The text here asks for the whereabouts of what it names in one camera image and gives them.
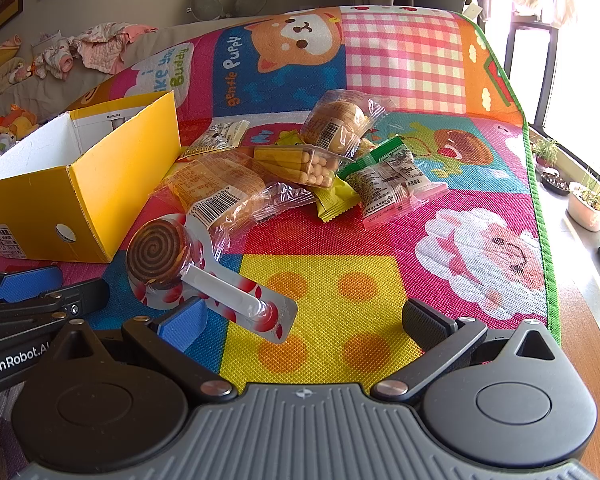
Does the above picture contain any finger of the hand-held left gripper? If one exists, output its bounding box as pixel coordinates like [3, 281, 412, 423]
[0, 266, 65, 307]
[0, 278, 111, 330]

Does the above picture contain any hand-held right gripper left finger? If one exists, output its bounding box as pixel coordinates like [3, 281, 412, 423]
[60, 297, 238, 405]

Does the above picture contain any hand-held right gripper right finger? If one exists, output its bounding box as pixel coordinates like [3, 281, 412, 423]
[371, 299, 558, 405]

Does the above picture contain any brown swirl lollipop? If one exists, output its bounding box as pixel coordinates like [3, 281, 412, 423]
[125, 212, 299, 345]

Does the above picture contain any yellow cardboard box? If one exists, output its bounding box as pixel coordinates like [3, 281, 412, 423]
[0, 91, 182, 264]

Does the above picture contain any orange-print bread packet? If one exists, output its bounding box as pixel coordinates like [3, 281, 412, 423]
[162, 152, 316, 242]

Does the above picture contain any green and white nut packet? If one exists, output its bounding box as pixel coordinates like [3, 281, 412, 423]
[337, 135, 449, 231]

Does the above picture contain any colourful cartoon play mat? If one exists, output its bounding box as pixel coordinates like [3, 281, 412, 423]
[0, 5, 562, 393]

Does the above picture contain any yellow-green snack packet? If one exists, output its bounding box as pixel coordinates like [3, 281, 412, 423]
[275, 129, 365, 223]

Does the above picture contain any orange stuffed toy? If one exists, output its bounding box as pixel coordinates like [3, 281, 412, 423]
[0, 104, 39, 142]

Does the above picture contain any small dark plant pot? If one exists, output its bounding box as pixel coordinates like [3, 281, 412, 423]
[540, 167, 574, 196]

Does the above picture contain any small black-white print snack packet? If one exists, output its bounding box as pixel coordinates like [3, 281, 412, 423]
[180, 119, 251, 161]

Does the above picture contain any clear box of biscuit sticks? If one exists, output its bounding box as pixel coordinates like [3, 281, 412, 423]
[252, 143, 354, 192]

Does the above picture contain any white pot with grass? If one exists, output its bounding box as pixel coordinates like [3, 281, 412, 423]
[567, 167, 600, 233]

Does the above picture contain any small pot with green plant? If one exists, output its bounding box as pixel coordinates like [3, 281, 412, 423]
[530, 136, 562, 169]

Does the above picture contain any round bun in clear packet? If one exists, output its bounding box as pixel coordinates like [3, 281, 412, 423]
[299, 89, 396, 159]

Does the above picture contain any pink cloth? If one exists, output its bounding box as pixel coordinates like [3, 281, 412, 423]
[0, 35, 24, 82]

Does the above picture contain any pile of pink baby clothes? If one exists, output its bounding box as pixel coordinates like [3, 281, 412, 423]
[32, 22, 159, 81]

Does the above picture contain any black window frame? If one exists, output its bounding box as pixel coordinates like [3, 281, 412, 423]
[500, 10, 562, 133]

